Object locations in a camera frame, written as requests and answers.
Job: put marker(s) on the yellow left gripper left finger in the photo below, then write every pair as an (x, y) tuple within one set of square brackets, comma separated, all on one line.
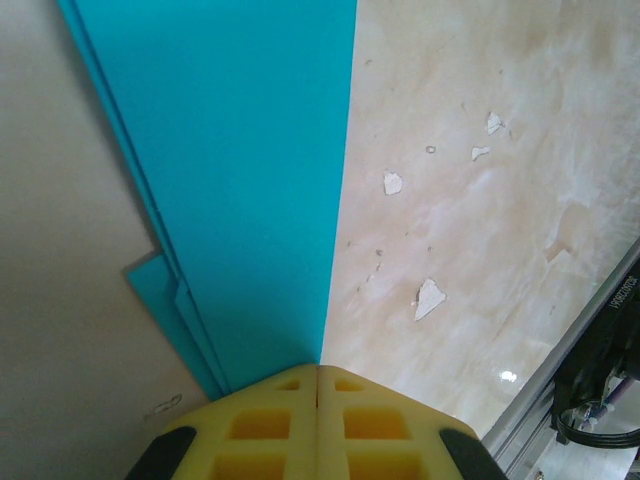
[(260, 450)]

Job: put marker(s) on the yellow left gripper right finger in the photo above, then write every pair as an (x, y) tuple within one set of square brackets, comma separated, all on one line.
[(380, 450)]

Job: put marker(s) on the blue paper sheet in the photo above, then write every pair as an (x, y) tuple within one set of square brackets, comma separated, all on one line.
[(240, 175)]

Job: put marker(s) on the aluminium mounting rail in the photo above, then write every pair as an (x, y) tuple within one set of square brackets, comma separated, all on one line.
[(530, 410)]

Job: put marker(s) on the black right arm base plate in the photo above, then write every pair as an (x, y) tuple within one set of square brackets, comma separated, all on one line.
[(600, 350)]

